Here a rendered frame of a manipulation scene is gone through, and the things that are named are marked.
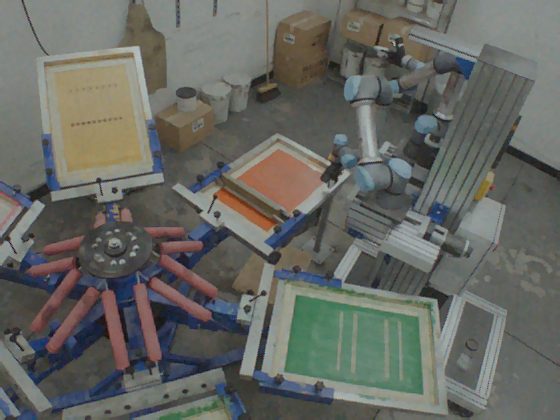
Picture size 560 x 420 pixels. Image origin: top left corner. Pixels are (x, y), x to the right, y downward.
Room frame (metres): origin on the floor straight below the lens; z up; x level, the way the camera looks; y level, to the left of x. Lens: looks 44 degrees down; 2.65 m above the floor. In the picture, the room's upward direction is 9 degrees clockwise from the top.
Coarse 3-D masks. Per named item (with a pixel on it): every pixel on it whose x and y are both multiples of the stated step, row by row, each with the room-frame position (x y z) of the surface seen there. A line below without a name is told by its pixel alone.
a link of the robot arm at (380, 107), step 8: (384, 80) 1.87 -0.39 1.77; (384, 88) 1.84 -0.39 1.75; (384, 96) 1.84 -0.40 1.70; (392, 96) 1.88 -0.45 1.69; (376, 104) 1.86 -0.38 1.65; (384, 104) 1.85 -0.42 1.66; (376, 112) 1.86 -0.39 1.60; (384, 112) 1.87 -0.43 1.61; (376, 120) 1.86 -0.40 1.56; (384, 120) 1.88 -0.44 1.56; (376, 128) 1.85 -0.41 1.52
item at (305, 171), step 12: (300, 168) 2.12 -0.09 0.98; (312, 180) 2.02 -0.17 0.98; (264, 192) 1.86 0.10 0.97; (276, 192) 1.87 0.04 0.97; (300, 192) 1.90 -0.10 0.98; (312, 192) 1.92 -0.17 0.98; (288, 204) 1.79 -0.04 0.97; (252, 216) 1.66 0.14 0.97; (264, 216) 1.67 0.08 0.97; (264, 228) 1.58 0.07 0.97
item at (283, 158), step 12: (276, 156) 2.20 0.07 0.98; (288, 156) 2.22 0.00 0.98; (252, 168) 2.05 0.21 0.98; (288, 168) 2.10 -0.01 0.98; (240, 180) 1.93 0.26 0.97; (252, 180) 1.95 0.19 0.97; (216, 192) 1.80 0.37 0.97; (228, 192) 1.82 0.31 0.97; (228, 204) 1.72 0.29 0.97; (240, 204) 1.73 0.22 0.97
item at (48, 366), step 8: (96, 328) 0.86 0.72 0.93; (104, 328) 0.87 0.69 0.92; (88, 336) 0.81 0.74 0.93; (96, 336) 0.83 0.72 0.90; (80, 344) 0.77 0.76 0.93; (88, 344) 0.79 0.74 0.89; (48, 360) 0.67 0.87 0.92; (56, 360) 0.68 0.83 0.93; (64, 360) 0.69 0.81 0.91; (40, 368) 0.63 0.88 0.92; (48, 368) 0.64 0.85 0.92; (56, 368) 0.65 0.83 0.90; (32, 376) 0.59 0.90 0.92; (40, 376) 0.60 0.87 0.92; (8, 392) 0.50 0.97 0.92; (16, 400) 0.49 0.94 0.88
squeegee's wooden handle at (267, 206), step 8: (224, 176) 1.83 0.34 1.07; (224, 184) 1.83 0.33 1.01; (232, 184) 1.79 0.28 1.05; (240, 184) 1.78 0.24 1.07; (240, 192) 1.76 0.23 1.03; (248, 192) 1.73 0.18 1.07; (256, 192) 1.73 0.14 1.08; (256, 200) 1.70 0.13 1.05; (264, 200) 1.68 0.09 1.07; (264, 208) 1.67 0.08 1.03; (272, 208) 1.64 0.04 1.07; (280, 208) 1.64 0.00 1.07; (272, 216) 1.64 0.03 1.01
